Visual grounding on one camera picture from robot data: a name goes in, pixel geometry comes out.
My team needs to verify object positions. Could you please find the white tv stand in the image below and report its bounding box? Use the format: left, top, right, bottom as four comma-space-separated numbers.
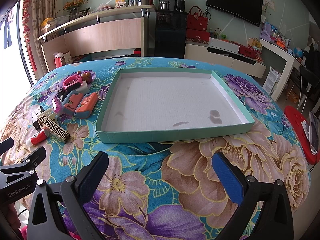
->
184, 41, 266, 79

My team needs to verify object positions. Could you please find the magenta lighter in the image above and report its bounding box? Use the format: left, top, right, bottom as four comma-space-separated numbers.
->
52, 96, 63, 115

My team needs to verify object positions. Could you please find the black plug adapter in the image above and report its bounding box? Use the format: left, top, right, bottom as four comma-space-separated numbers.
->
31, 105, 44, 131

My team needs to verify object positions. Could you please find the white flat box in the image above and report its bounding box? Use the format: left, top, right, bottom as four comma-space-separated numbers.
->
208, 37, 240, 53

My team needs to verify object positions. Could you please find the brown pink puppy figurine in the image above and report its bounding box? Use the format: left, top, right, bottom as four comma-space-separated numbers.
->
77, 70, 93, 84

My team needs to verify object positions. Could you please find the black metal chair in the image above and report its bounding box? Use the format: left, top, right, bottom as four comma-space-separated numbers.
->
287, 65, 319, 113

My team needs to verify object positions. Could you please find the black water dispenser cabinet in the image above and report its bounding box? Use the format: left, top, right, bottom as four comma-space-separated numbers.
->
154, 0, 187, 59

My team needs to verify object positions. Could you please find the red white glue bottle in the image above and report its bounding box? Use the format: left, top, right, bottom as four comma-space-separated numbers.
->
25, 129, 49, 147

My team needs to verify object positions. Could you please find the gold black patterned lighter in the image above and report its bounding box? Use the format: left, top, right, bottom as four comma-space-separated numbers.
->
37, 115, 69, 143

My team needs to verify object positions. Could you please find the white side desk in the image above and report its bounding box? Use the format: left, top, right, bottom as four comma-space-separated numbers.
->
260, 38, 300, 101

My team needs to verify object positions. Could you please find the smartphone on stool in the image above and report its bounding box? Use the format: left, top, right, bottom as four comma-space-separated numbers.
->
309, 111, 319, 155

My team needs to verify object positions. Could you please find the red gift bag on floor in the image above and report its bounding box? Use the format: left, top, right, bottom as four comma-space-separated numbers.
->
54, 51, 73, 68

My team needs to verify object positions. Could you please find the orange blue naer toy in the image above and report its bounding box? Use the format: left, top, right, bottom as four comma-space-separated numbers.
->
62, 90, 84, 116

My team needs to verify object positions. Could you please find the pink kids smartwatch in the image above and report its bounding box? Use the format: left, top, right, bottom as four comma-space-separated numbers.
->
62, 74, 83, 92

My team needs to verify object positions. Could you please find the yellow flower bouquet vase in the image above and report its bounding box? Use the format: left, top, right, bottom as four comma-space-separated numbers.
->
63, 0, 88, 20

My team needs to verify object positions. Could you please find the floral blue tablecloth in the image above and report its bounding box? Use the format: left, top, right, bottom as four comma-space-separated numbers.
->
1, 57, 310, 239

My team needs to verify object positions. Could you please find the teal shallow cardboard tray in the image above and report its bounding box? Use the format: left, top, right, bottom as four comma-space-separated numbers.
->
96, 67, 254, 144

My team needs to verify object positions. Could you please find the white square charger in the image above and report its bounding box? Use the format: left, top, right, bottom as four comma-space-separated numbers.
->
75, 81, 89, 95

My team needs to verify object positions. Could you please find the red gift box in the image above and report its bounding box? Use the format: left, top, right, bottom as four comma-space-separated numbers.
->
186, 29, 210, 44

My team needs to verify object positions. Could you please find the cream hair claw clip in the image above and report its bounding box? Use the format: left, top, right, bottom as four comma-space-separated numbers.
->
39, 108, 56, 120

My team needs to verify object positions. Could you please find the wooden shelf desk unit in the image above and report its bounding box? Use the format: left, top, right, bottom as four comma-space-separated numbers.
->
37, 5, 155, 72

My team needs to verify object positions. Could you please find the red hanging knot decoration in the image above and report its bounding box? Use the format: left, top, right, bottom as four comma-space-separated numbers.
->
22, 0, 37, 72

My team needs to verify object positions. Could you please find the red plastic stool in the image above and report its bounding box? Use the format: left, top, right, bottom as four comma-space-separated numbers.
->
284, 106, 319, 165

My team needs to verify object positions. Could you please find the wall mounted black television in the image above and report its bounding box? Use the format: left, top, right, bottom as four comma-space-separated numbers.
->
206, 0, 263, 27

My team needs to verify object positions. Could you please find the red handbag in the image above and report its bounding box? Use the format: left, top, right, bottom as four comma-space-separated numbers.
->
186, 5, 209, 31

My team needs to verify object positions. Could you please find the black toy car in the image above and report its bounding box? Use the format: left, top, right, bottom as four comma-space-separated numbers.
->
57, 89, 68, 100

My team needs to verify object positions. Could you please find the blue globe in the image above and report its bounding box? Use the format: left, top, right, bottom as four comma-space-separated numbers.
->
293, 47, 303, 59

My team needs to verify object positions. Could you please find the orange carrot knife toy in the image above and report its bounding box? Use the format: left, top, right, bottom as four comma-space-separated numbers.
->
74, 92, 98, 119

